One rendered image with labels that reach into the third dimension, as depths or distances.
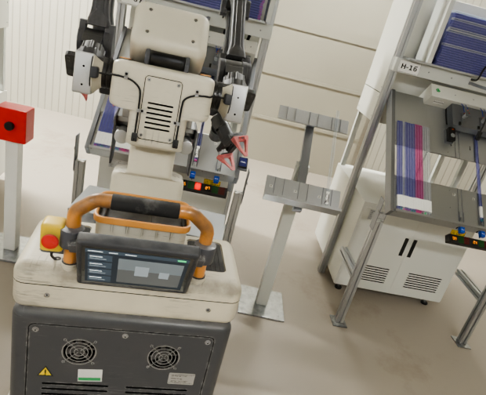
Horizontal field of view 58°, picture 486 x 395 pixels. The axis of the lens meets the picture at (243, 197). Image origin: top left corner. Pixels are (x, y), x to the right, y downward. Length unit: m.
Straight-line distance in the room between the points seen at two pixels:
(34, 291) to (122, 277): 0.21
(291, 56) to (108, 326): 3.68
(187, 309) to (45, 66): 4.11
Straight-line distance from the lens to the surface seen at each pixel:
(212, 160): 2.07
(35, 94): 5.11
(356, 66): 4.60
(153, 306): 1.13
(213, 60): 2.29
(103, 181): 2.47
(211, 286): 1.11
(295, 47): 4.50
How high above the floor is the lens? 1.44
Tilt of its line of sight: 23 degrees down
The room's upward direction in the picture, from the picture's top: 14 degrees clockwise
